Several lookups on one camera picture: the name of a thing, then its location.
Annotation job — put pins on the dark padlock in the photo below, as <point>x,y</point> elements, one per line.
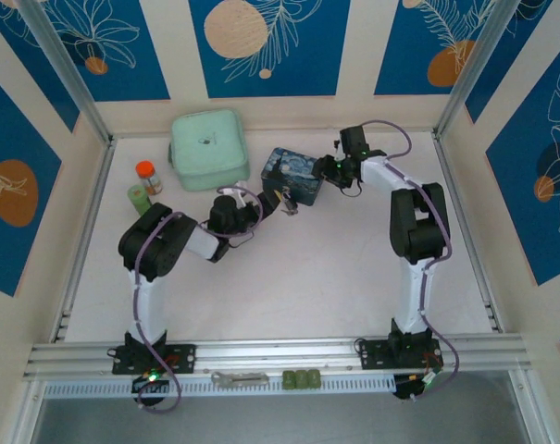
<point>289,198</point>

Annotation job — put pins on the starry night tin box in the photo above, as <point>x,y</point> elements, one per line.
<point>293,173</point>

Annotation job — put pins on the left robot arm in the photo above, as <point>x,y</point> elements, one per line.
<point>147,300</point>

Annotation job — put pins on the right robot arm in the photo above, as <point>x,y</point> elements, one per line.
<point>416,296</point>

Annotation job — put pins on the mint green zip pouch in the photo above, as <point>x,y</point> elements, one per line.
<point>209,150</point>

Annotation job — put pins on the orange-lid spice jar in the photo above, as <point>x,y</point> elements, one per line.
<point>149,178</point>

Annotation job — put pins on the green cylinder roll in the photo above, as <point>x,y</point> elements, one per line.
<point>137,196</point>

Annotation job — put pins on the green terminal connector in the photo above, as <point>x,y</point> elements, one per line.
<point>289,379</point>
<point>301,378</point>
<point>314,378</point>

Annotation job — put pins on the left black controller board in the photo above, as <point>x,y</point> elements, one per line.
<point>150,383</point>

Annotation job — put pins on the black controller board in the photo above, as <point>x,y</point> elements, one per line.
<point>150,383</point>
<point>414,386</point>

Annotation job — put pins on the right black controller board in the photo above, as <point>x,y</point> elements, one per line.
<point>414,386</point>

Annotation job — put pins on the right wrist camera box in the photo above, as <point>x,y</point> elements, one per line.
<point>337,149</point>

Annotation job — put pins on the right aluminium side rail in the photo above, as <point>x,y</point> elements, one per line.
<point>464,217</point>

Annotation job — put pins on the aluminium side rail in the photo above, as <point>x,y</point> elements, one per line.
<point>92,217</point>
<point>464,217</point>

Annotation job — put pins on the left aluminium side rail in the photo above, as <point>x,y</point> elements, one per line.
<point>92,217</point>

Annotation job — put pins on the aluminium mounting rail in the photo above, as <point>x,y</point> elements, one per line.
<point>279,353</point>

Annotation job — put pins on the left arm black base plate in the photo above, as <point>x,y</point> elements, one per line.
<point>182,358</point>

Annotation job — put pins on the right aluminium frame post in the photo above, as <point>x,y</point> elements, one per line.
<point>474,65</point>

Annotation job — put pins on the aluminium frame post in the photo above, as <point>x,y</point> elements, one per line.
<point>66,69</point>
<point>474,65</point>

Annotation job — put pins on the grey metal bracket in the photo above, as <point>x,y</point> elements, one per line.
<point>240,379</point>

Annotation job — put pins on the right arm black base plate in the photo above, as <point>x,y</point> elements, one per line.
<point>374,356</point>

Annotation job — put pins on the left aluminium frame post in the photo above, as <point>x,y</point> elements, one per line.
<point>66,69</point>

